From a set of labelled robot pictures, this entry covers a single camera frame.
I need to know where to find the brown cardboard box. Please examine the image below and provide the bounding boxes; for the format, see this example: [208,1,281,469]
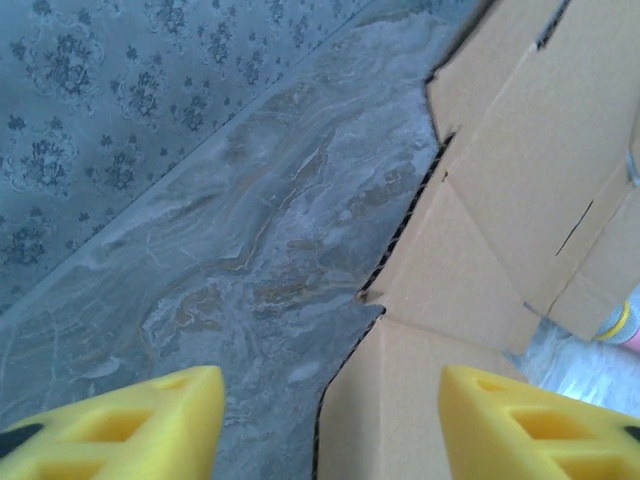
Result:
[310,0,640,480]

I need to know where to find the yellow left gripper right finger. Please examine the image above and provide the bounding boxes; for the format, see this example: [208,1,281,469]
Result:
[438,363,640,480]

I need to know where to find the pink toy microphone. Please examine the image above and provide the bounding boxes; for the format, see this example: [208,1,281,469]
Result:
[593,298,640,347]

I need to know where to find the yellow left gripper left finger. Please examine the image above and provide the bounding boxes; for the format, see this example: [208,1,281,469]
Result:
[0,364,225,480]

